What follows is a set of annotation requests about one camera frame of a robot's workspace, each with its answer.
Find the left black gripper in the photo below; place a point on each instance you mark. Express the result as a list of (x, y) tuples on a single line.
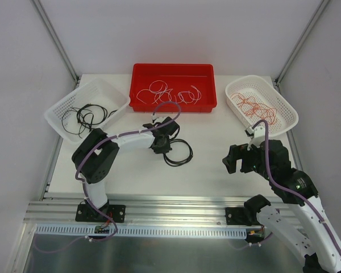
[(169, 128)]

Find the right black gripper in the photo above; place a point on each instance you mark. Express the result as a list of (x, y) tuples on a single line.
[(242, 159)]

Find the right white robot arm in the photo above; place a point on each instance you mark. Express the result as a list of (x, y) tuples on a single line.
[(318, 248)]

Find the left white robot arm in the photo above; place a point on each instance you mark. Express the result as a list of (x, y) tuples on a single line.
[(95, 156)]

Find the white oval perforated basket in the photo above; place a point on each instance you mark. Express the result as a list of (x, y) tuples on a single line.
[(251, 98)]

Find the red plastic bin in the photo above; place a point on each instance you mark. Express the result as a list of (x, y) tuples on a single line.
[(192, 86)]

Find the translucent white rectangular basket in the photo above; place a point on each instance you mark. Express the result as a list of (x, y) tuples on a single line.
[(97, 104)]

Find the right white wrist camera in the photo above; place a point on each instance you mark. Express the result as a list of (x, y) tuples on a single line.
[(257, 136)]

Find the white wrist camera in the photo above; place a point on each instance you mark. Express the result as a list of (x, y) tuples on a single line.
[(158, 119), (257, 136)]

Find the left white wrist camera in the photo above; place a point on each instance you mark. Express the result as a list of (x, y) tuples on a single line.
[(158, 119)]

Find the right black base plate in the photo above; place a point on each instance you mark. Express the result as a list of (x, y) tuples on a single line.
[(235, 216)]

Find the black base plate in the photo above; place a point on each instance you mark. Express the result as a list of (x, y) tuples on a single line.
[(235, 216), (85, 213)]

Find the white slotted cable duct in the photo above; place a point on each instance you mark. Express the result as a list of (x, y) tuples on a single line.
[(143, 231)]

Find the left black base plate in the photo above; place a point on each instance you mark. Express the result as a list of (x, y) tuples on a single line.
[(85, 213)]

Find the aluminium mounting rail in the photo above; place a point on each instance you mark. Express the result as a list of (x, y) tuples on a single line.
[(145, 210)]

